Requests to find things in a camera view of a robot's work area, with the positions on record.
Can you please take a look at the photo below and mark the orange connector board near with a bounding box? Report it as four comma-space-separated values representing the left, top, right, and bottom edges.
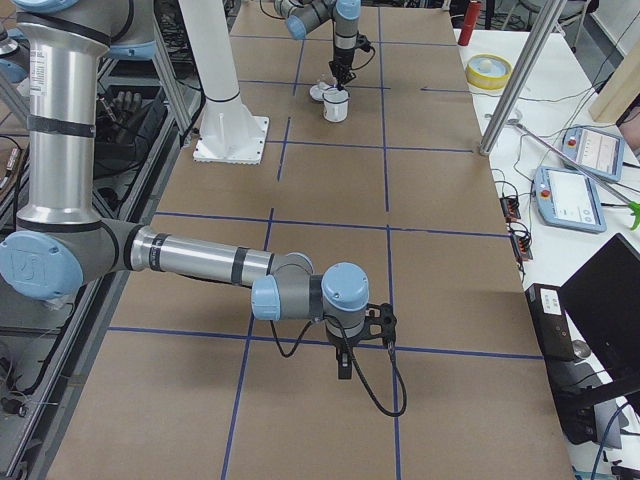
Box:
510, 235, 533, 262

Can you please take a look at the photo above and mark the orange connector board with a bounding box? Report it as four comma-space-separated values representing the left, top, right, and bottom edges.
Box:
510, 235, 533, 262
500, 195, 521, 223

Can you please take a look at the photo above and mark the metal reacher grabber tool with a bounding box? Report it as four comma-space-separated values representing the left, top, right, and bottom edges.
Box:
506, 118, 639, 231

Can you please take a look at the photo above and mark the far teach pendant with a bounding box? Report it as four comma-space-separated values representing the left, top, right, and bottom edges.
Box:
561, 126, 626, 182

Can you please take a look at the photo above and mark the orange connector board far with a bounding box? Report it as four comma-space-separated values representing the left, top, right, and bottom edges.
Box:
500, 195, 521, 223

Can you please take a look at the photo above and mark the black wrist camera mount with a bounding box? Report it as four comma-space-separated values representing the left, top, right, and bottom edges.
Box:
360, 303, 397, 348

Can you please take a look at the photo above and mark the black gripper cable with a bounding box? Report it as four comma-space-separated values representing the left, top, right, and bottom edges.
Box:
269, 315, 408, 417

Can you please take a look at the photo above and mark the wooden board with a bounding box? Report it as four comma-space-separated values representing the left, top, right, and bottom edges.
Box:
589, 42, 640, 123

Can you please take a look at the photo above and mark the red bottle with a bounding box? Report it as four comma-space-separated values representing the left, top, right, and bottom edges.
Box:
458, 0, 482, 46

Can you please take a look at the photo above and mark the yellow tape roll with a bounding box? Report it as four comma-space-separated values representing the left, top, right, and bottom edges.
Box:
465, 54, 513, 90

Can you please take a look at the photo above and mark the black computer box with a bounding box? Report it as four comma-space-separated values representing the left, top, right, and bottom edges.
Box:
525, 283, 574, 362

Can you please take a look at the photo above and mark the white cup lid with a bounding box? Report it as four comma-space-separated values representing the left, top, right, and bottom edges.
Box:
309, 82, 332, 102

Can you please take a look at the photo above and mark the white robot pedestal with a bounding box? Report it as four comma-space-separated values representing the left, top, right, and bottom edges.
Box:
179, 0, 269, 165

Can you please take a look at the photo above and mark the clear plastic funnel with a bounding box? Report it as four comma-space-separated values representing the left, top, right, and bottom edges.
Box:
322, 87, 349, 104

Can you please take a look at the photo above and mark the near teach pendant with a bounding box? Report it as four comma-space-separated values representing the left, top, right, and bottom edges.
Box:
534, 166, 607, 233

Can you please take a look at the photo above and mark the teach pendant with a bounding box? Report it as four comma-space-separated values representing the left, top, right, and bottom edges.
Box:
561, 126, 626, 182
534, 166, 607, 233

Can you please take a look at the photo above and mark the white cup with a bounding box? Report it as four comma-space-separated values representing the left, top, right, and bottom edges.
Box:
323, 100, 349, 123

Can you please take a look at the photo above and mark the aluminium frame post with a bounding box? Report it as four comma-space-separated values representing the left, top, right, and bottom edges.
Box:
479, 0, 567, 156

